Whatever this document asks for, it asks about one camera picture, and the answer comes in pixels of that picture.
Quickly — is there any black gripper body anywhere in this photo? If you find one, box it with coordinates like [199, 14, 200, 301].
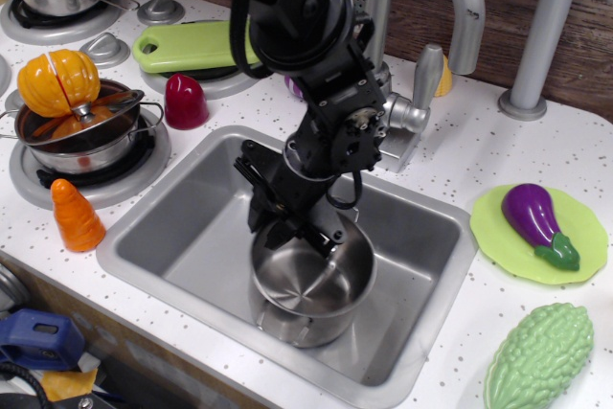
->
[235, 139, 346, 257]

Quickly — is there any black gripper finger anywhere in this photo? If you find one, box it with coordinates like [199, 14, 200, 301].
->
[265, 219, 301, 250]
[248, 191, 276, 233]

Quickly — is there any steel pot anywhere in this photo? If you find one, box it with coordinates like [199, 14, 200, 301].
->
[2, 80, 143, 174]
[249, 214, 377, 348]

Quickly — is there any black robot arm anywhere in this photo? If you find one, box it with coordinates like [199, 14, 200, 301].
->
[230, 0, 385, 255]

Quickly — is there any grey sink basin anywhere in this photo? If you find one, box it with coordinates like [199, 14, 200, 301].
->
[96, 126, 477, 408]

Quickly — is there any steel pot lid tilted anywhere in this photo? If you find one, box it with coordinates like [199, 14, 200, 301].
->
[15, 90, 144, 147]

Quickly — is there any purple striped toy onion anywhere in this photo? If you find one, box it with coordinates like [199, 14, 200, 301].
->
[284, 76, 304, 99]

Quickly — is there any red toy pepper piece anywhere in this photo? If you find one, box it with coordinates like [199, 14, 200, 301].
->
[165, 74, 210, 130]

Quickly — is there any grey middle stove burner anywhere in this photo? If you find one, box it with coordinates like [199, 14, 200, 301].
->
[140, 66, 258, 100]

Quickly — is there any grey stove burner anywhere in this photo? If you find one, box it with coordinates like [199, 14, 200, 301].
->
[1, 2, 121, 45]
[9, 109, 171, 210]
[140, 66, 258, 100]

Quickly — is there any silver curved faucet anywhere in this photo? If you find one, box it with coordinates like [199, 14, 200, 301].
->
[365, 0, 486, 172]

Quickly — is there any grey front stove burner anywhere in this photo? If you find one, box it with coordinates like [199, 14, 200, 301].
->
[9, 109, 171, 210]

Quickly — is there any orange toy carrot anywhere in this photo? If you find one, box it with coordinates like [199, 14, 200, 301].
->
[51, 179, 106, 252]

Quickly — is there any green cutting board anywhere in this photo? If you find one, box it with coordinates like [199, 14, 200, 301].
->
[132, 20, 235, 74]

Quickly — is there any yellow toy corn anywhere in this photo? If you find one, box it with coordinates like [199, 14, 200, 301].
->
[434, 56, 453, 98]

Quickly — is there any grey stove knob lower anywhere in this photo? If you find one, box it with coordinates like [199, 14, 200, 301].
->
[79, 33, 130, 69]

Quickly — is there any grey stove knob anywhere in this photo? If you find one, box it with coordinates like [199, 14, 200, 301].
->
[79, 33, 130, 69]
[137, 0, 185, 26]

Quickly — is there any grey stove knob upper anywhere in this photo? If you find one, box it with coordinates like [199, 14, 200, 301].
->
[137, 0, 185, 26]

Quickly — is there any orange toy pumpkin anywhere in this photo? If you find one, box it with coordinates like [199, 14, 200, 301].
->
[17, 49, 101, 118]

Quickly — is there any purple toy eggplant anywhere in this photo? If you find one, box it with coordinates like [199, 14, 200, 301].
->
[501, 184, 580, 271]

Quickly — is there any grey vertical pole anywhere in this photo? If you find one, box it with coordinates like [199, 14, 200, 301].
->
[498, 0, 573, 122]

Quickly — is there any blue tool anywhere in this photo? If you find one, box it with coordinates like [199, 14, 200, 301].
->
[1, 308, 85, 371]

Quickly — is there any grey back stove burner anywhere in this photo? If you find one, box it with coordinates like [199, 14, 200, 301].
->
[1, 2, 121, 45]

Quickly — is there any green toy bitter gourd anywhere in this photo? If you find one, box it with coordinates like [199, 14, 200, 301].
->
[484, 303, 594, 408]

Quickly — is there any light green plate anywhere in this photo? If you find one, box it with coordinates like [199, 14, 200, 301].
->
[470, 185, 608, 285]

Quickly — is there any black cable lower left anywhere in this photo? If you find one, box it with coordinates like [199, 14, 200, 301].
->
[0, 359, 61, 409]

